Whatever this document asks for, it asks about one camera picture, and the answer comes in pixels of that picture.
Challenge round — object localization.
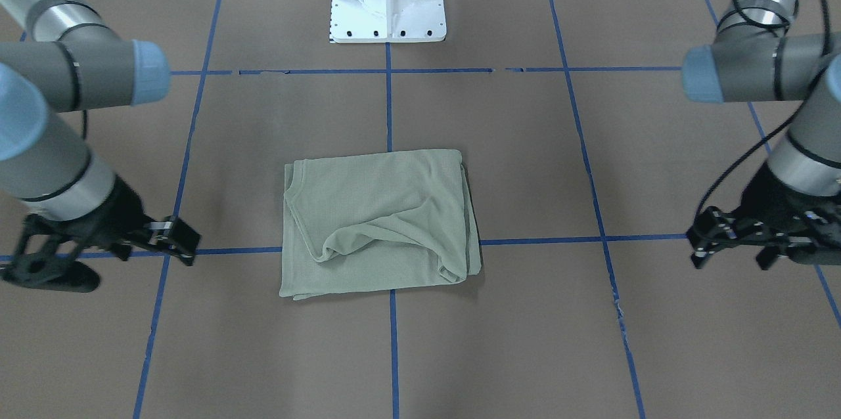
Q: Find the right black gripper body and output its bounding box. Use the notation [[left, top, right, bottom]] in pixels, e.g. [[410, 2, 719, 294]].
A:
[[66, 176, 152, 261]]

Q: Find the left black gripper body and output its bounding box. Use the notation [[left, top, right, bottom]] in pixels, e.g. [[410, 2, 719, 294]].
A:
[[736, 164, 835, 270]]

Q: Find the olive green long-sleeve shirt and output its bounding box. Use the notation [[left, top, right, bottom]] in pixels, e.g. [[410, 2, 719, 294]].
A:
[[279, 149, 482, 301]]

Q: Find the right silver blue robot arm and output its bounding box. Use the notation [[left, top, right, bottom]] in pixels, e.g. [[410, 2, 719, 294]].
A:
[[2, 0, 200, 273]]

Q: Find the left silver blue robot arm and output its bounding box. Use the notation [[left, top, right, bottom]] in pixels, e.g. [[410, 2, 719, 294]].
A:
[[681, 0, 840, 270]]

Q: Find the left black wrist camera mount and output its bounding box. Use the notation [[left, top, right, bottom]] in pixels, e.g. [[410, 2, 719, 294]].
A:
[[784, 209, 840, 267]]

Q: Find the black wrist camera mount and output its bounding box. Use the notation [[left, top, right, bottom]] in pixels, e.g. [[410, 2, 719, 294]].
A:
[[784, 209, 840, 267], [2, 213, 101, 294]]

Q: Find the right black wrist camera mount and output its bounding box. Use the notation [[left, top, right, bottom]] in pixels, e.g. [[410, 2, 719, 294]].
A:
[[2, 213, 101, 294]]

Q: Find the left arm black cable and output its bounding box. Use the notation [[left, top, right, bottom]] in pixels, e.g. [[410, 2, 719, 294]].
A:
[[693, 0, 832, 229]]

